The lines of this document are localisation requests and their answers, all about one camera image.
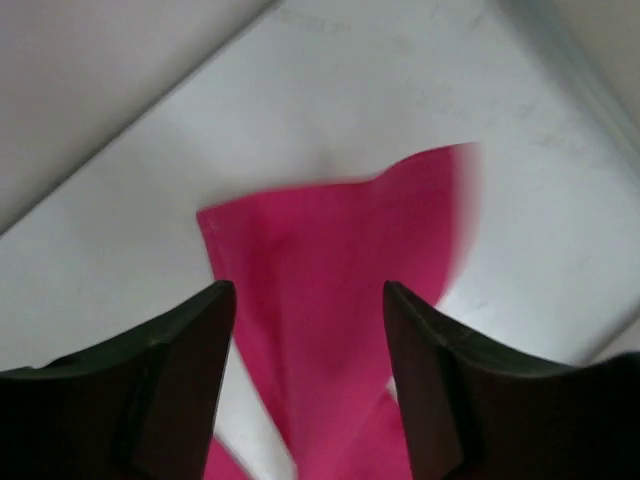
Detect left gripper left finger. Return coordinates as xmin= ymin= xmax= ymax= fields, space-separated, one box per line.
xmin=1 ymin=281 xmax=236 ymax=479

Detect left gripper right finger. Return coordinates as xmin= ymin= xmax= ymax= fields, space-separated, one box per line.
xmin=383 ymin=282 xmax=639 ymax=479

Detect pink trousers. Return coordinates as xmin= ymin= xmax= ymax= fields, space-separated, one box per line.
xmin=197 ymin=144 xmax=475 ymax=479

